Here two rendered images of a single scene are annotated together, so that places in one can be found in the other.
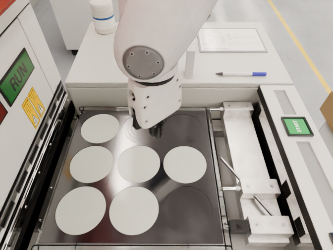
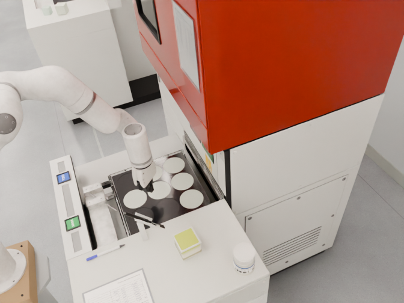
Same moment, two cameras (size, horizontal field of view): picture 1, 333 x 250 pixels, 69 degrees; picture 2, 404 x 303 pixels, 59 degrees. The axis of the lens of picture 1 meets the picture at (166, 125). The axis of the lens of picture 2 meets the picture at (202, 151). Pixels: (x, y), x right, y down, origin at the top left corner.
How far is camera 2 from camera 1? 150 cm
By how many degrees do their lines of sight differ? 85
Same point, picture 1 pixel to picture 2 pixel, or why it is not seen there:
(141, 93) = not seen: hidden behind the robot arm
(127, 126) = (176, 205)
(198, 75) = (137, 240)
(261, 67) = (89, 269)
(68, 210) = (178, 162)
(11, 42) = not seen: hidden behind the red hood
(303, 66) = not seen: outside the picture
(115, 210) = (159, 169)
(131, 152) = (165, 193)
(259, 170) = (95, 215)
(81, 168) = (185, 177)
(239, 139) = (106, 230)
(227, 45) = (119, 287)
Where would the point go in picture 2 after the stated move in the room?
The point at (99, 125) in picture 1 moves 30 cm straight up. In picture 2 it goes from (192, 199) to (185, 148)
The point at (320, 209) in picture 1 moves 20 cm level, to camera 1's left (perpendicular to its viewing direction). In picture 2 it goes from (71, 187) to (117, 171)
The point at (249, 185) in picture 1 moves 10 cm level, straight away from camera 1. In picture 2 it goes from (100, 198) to (90, 217)
